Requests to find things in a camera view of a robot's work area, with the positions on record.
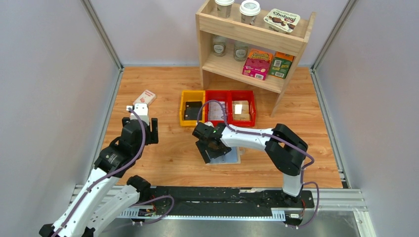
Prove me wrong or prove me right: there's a beige card holder wallet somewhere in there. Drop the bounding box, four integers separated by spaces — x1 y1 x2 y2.
209 147 245 165

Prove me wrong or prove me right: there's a red plastic bin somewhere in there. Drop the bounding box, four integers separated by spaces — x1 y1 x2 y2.
228 90 256 127
205 90 233 125

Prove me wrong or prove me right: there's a yellow plastic bin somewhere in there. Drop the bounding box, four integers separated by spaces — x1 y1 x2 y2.
179 90 206 127

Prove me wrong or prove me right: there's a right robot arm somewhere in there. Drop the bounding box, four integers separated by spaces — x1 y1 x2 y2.
192 122 314 207

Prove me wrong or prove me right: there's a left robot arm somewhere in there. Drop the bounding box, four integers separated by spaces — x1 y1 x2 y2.
39 117 159 237

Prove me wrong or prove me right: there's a silver VIP card lower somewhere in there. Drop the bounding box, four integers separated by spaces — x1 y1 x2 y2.
208 111 224 120

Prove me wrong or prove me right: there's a silver vip card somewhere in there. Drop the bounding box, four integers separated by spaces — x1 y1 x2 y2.
208 111 224 120
208 101 225 111

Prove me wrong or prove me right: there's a silver VIP card upper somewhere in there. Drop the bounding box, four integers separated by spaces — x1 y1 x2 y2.
208 101 225 111

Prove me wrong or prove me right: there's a black cards stack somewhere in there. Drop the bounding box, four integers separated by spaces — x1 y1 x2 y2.
183 101 202 121

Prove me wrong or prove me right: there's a gold cards stack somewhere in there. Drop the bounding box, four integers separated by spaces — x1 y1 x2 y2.
232 100 251 121

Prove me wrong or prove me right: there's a white red sponge pack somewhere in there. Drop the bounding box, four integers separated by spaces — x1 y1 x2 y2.
133 90 157 106

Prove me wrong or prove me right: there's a pink orange Scrub Mommy box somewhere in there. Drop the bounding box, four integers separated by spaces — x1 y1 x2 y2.
242 49 273 80

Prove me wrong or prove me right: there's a right glass jar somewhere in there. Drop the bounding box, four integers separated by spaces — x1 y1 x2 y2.
233 40 249 62

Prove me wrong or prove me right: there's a glass jar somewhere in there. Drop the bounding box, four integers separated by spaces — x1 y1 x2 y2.
233 40 249 62
212 35 227 57

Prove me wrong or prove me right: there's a left glass jar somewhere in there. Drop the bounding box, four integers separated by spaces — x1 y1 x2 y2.
212 35 227 57

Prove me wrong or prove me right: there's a wooden shelf unit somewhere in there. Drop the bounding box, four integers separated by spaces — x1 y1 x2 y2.
195 0 317 118

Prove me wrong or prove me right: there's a green carton box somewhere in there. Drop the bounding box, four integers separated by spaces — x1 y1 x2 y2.
268 52 294 79

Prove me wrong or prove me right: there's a left paper coffee cup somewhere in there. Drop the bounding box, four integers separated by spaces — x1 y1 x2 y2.
215 0 234 18

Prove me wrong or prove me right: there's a paper coffee cup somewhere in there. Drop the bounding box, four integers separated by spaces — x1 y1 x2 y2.
239 0 261 25
215 0 234 18

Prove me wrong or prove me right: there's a right paper coffee cup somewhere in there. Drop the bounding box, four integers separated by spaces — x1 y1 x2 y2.
239 0 261 25

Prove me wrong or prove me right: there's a Chobani yogurt cup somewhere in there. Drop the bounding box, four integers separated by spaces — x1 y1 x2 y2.
263 8 301 33

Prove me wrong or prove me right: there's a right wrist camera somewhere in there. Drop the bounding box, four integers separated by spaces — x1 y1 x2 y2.
204 121 213 127

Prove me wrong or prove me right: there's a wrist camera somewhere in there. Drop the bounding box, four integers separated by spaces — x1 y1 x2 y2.
126 103 150 126
204 121 213 127

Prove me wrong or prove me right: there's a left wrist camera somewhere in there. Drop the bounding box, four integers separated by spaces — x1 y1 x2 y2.
126 103 150 126

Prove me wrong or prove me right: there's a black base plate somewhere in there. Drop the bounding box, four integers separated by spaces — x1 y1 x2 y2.
140 186 315 217

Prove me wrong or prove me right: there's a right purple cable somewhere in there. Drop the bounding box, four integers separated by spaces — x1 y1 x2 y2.
196 99 320 229

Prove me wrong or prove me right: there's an aluminium frame rail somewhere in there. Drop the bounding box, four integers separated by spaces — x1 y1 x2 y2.
54 184 376 237

